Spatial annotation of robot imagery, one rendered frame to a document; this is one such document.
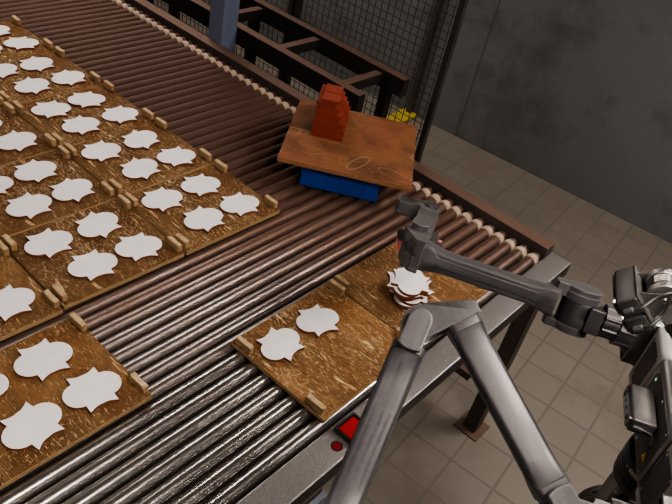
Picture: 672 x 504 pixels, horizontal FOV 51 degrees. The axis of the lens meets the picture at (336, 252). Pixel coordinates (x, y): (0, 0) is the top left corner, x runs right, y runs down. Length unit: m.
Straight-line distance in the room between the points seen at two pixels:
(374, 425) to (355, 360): 0.85
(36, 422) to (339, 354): 0.79
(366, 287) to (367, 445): 1.13
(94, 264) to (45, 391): 0.47
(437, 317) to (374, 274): 1.14
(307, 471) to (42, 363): 0.71
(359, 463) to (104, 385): 0.87
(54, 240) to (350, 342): 0.94
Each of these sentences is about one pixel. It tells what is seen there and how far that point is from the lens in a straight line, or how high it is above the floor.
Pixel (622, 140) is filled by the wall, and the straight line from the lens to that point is 4.94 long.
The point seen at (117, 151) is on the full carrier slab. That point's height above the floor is 0.95.
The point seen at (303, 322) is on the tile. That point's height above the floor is 0.95.
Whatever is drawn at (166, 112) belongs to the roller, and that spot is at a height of 0.91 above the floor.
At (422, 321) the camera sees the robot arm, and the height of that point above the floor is 1.61.
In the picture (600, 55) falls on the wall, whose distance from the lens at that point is 4.85.
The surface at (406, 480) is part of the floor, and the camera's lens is 2.97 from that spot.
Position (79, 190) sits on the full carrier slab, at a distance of 2.49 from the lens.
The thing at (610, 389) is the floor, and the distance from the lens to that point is 3.75.
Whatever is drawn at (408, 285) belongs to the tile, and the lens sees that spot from 2.16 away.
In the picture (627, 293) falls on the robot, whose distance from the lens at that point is 1.21.
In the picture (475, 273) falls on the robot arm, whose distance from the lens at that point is 1.55.
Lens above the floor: 2.36
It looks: 37 degrees down
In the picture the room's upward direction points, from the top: 13 degrees clockwise
